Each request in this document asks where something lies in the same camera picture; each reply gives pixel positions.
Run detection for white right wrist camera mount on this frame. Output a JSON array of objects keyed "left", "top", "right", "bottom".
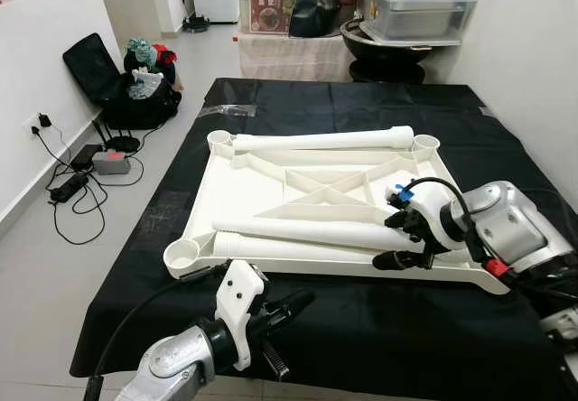
[{"left": 394, "top": 182, "right": 472, "bottom": 256}]

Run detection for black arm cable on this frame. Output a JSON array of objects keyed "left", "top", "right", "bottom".
[
  {"left": 83, "top": 266, "right": 234, "bottom": 401},
  {"left": 397, "top": 177, "right": 578, "bottom": 307}
]

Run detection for black bag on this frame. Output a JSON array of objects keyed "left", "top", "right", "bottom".
[{"left": 289, "top": 0, "right": 344, "bottom": 39}]

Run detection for teal stuffed toy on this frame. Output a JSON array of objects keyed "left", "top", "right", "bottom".
[{"left": 124, "top": 38, "right": 156, "bottom": 72}]

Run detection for black router with antennas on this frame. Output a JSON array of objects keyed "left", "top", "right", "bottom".
[{"left": 95, "top": 117, "right": 141, "bottom": 154}]

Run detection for white plastic bag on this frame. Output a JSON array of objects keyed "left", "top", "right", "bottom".
[{"left": 129, "top": 69, "right": 163, "bottom": 101}]

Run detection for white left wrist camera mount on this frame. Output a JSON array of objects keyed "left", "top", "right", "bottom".
[{"left": 215, "top": 259, "right": 269, "bottom": 372}]

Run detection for white plastic table leg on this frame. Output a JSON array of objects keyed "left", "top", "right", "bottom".
[
  {"left": 233, "top": 126, "right": 416, "bottom": 155},
  {"left": 211, "top": 215, "right": 418, "bottom": 248},
  {"left": 213, "top": 231, "right": 391, "bottom": 265}
]

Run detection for black wall plug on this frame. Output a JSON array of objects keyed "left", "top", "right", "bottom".
[{"left": 32, "top": 112, "right": 53, "bottom": 135}]

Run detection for beige cloth covered bench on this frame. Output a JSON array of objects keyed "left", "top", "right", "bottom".
[{"left": 237, "top": 31, "right": 362, "bottom": 81}]

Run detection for clear plastic storage box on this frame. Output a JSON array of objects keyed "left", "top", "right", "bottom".
[{"left": 359, "top": 0, "right": 480, "bottom": 42}]

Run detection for white plastic table top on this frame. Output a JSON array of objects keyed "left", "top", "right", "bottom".
[{"left": 163, "top": 127, "right": 512, "bottom": 295}]

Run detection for red printed box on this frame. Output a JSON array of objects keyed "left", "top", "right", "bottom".
[{"left": 246, "top": 0, "right": 303, "bottom": 33}]

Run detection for black power strip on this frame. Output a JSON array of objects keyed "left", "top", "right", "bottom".
[{"left": 50, "top": 173, "right": 91, "bottom": 205}]

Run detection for black tablecloth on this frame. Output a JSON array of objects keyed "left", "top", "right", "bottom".
[{"left": 70, "top": 78, "right": 578, "bottom": 401}]

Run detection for grey box with red button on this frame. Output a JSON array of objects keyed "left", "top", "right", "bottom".
[{"left": 92, "top": 148, "right": 134, "bottom": 176}]

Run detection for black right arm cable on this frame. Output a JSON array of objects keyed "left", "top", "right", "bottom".
[{"left": 397, "top": 177, "right": 578, "bottom": 307}]

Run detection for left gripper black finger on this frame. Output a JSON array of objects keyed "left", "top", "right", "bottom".
[
  {"left": 264, "top": 290, "right": 316, "bottom": 330},
  {"left": 260, "top": 336, "right": 292, "bottom": 382}
]

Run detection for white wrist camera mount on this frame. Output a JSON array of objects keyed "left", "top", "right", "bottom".
[
  {"left": 215, "top": 259, "right": 269, "bottom": 372},
  {"left": 394, "top": 182, "right": 472, "bottom": 256}
]

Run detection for black charger brick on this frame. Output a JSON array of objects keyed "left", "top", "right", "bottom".
[{"left": 70, "top": 144, "right": 100, "bottom": 172}]

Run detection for black round floor device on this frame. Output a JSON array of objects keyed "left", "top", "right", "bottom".
[{"left": 183, "top": 13, "right": 211, "bottom": 33}]

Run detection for red stuffed toy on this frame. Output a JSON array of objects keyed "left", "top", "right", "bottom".
[{"left": 152, "top": 43, "right": 177, "bottom": 68}]

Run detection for black round basin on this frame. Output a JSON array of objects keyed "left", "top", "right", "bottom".
[{"left": 341, "top": 17, "right": 471, "bottom": 83}]

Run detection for open black suitcase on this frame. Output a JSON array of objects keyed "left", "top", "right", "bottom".
[{"left": 61, "top": 33, "right": 183, "bottom": 132}]

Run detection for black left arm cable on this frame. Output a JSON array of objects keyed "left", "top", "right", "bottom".
[{"left": 83, "top": 266, "right": 234, "bottom": 401}]

